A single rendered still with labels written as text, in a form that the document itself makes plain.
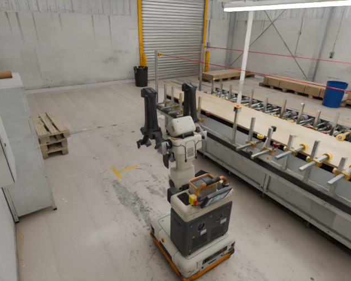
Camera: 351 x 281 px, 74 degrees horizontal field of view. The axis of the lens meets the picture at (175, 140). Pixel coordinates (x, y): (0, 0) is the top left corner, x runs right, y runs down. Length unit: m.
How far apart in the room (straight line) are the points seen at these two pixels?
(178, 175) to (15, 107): 1.73
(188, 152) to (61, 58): 7.66
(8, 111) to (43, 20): 6.55
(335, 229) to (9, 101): 3.58
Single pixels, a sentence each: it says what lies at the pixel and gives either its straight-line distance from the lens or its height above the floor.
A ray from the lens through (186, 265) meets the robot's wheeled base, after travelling 2.27.
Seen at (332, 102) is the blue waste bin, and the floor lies 0.15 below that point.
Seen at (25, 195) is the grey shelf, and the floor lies 0.33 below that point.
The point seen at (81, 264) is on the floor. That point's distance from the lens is 2.74.
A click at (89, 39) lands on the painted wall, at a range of 9.40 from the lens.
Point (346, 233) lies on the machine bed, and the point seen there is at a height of 0.21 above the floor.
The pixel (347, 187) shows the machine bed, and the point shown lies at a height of 0.73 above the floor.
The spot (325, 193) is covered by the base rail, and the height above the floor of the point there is 0.70.
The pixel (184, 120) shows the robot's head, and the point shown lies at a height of 1.37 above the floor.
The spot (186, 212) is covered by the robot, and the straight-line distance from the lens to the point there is 1.91.
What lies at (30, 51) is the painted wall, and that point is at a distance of 9.12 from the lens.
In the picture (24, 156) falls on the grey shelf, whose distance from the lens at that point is 3.00.
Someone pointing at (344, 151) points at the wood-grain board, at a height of 0.90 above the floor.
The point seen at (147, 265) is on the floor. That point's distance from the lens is 2.61.
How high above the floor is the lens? 2.10
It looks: 26 degrees down
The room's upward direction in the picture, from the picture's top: 1 degrees clockwise
